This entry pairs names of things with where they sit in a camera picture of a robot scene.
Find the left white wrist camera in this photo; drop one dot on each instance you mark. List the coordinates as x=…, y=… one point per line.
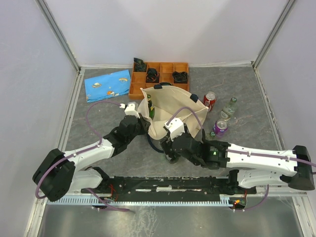
x=130, y=109

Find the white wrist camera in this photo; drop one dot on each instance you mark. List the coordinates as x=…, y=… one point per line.
x=174, y=128
x=130, y=109

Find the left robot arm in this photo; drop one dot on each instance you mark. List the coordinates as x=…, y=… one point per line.
x=61, y=172

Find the clear glass bottle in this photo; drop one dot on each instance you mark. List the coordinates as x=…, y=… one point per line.
x=173, y=160
x=229, y=109

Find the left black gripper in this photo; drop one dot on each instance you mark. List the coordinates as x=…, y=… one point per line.
x=144, y=124

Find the dark rolled sock front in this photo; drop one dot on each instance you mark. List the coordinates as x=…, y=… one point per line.
x=165, y=84

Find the purple soda can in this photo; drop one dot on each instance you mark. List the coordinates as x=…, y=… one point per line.
x=220, y=127

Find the red soda can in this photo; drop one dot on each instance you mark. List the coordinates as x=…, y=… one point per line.
x=209, y=100

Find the dark rolled sock right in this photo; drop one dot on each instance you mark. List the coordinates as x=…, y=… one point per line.
x=180, y=77

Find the blue patterned cloth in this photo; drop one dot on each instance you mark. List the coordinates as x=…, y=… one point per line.
x=107, y=86

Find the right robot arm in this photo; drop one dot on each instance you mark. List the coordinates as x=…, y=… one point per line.
x=255, y=167

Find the dark rolled sock middle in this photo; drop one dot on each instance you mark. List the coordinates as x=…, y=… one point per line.
x=152, y=76

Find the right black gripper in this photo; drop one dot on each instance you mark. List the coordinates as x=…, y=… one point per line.
x=166, y=144

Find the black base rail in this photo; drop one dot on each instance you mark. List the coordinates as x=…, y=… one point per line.
x=169, y=189

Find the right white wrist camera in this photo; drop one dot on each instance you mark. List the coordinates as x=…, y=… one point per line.
x=174, y=128

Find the small green cap bottle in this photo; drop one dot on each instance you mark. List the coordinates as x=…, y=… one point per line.
x=151, y=107

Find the wooden compartment tray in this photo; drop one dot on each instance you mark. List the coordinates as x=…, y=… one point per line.
x=164, y=70

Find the cream canvas tote bag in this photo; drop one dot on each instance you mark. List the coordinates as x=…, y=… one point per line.
x=168, y=100

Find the dark rolled sock back-left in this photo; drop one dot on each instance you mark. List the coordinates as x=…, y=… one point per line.
x=139, y=65

